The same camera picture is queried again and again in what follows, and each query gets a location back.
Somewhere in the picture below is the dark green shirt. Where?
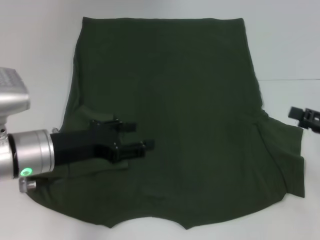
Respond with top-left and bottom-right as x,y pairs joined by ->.
24,16 -> 306,224

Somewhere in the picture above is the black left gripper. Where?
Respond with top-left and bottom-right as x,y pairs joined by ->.
49,119 -> 155,166

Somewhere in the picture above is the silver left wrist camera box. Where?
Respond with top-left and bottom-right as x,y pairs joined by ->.
0,67 -> 31,118

